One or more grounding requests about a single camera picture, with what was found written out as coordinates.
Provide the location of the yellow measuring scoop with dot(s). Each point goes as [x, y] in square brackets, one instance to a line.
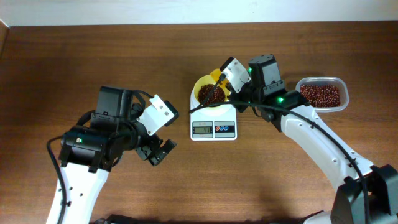
[219, 78]

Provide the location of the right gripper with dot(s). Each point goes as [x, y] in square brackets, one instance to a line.
[235, 96]

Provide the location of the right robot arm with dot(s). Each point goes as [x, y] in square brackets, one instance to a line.
[365, 193]

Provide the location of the pale yellow bowl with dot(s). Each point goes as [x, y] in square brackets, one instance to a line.
[205, 80]

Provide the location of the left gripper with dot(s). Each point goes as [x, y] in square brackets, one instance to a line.
[152, 142]

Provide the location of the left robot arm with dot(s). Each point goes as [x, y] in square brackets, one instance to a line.
[90, 149]

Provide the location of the white digital kitchen scale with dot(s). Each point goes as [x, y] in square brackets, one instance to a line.
[214, 124]

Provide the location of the clear plastic container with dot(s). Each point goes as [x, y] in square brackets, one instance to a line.
[339, 83]

